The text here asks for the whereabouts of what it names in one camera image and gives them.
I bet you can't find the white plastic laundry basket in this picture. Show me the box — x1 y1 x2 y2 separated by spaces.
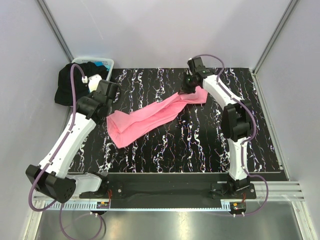
72 56 115 81

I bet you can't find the aluminium frame rail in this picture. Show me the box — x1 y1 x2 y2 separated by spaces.
35 181 304 214

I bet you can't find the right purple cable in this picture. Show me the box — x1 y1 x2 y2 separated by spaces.
193 54 270 217

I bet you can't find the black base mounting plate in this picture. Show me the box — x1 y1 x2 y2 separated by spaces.
80 173 257 211

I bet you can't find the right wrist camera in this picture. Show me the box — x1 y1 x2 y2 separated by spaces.
187 56 207 75

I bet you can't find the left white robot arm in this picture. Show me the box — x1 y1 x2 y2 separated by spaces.
25 79 119 204

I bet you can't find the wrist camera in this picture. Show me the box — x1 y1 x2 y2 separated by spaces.
96 80 120 99
187 56 207 75

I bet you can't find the right orange connector box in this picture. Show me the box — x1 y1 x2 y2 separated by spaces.
231 202 247 211

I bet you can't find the blue t shirt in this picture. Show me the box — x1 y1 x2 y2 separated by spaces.
96 62 110 69

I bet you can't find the orange connector box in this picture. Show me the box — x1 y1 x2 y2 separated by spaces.
96 200 111 209
231 202 247 211

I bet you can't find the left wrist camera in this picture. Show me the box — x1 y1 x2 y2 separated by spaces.
96 80 120 99

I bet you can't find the black t shirt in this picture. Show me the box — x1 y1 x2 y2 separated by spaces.
54 61 108 106

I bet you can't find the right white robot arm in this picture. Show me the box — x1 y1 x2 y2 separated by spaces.
179 54 257 199

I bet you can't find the pink t shirt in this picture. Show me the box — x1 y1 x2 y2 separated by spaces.
106 86 208 149

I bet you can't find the left orange connector box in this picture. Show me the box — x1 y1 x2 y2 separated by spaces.
96 200 111 209

